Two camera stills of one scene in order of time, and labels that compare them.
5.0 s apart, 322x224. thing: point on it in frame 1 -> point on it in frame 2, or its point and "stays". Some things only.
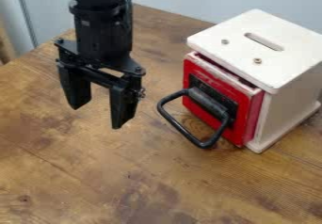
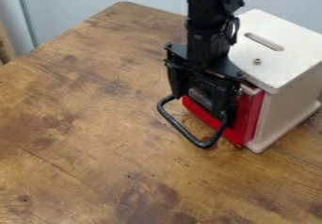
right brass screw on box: [256, 60] stays
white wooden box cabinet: [274, 53] stays
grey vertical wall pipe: [35, 43] stays
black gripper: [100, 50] -> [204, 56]
